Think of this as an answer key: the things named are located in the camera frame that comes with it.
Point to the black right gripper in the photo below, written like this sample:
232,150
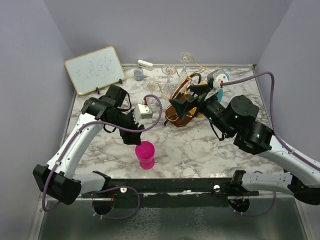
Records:
182,106

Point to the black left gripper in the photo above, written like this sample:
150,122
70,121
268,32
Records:
130,137

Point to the pink plastic wine glass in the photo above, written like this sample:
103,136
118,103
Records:
145,152

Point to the clear wine glass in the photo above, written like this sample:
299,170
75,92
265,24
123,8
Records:
184,57

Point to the yellow plastic wine glass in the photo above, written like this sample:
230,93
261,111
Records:
194,114

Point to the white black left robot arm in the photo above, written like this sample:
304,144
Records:
56,178

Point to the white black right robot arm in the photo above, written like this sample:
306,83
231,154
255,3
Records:
238,121

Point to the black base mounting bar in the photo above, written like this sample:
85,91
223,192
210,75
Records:
171,192

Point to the small clear blue cup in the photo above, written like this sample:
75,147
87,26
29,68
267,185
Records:
138,74

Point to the white whiteboard eraser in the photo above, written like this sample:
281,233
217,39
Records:
145,65

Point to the small whiteboard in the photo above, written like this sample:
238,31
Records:
95,70

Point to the gold wire wine glass rack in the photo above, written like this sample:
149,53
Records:
181,92

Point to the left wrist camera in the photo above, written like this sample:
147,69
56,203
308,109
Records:
142,111

